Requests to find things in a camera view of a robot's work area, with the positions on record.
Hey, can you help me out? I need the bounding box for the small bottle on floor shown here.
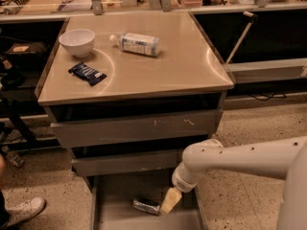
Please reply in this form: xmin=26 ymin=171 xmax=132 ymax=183
xmin=2 ymin=146 xmax=24 ymax=168

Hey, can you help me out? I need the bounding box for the dark blue snack packet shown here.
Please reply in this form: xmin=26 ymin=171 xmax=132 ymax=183
xmin=68 ymin=61 xmax=106 ymax=86

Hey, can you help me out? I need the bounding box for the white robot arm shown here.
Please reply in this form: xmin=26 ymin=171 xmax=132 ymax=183
xmin=160 ymin=136 xmax=307 ymax=230

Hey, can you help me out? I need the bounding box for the white sneaker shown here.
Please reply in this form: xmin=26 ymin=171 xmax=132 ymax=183
xmin=4 ymin=197 xmax=46 ymax=228

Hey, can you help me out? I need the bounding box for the black bag on shelf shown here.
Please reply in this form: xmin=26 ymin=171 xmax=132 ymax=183
xmin=4 ymin=42 xmax=48 ymax=71

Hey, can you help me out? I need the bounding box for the silver redbull can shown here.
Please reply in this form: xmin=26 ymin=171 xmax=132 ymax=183
xmin=132 ymin=197 xmax=160 ymax=216

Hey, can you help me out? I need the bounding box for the clear plastic water bottle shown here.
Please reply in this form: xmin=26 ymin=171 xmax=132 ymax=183
xmin=109 ymin=32 xmax=160 ymax=57

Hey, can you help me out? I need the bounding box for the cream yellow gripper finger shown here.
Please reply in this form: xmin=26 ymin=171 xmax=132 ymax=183
xmin=160 ymin=187 xmax=182 ymax=215

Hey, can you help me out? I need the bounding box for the grey drawer cabinet with counter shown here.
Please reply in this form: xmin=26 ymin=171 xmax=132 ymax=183
xmin=35 ymin=11 xmax=236 ymax=177

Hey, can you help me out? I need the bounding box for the grey open bottom drawer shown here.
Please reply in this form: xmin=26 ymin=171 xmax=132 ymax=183
xmin=90 ymin=169 xmax=207 ymax=230

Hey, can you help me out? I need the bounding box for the black cable on floor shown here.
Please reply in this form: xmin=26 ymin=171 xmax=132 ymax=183
xmin=248 ymin=92 xmax=288 ymax=102

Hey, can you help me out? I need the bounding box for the grey top drawer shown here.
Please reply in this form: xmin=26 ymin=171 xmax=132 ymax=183
xmin=51 ymin=108 xmax=223 ymax=148

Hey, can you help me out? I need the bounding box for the white ceramic bowl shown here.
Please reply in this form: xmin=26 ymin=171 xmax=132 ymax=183
xmin=59 ymin=29 xmax=96 ymax=58

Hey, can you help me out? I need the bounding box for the grey middle drawer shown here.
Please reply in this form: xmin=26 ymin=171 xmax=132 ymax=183
xmin=72 ymin=149 xmax=183 ymax=176

